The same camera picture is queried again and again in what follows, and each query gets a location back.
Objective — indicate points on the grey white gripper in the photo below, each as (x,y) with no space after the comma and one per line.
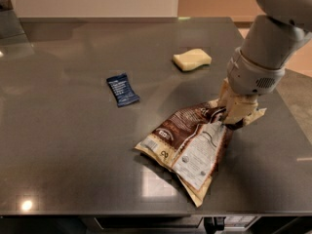
(252,77)

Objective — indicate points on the brown chip bag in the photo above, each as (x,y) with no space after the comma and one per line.
(191,142)

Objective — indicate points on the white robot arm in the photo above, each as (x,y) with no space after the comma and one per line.
(284,27)

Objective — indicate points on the blue rxbar wrapper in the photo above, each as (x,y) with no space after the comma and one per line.
(122,90)

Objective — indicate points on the yellow sponge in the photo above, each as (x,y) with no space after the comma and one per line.
(192,59)

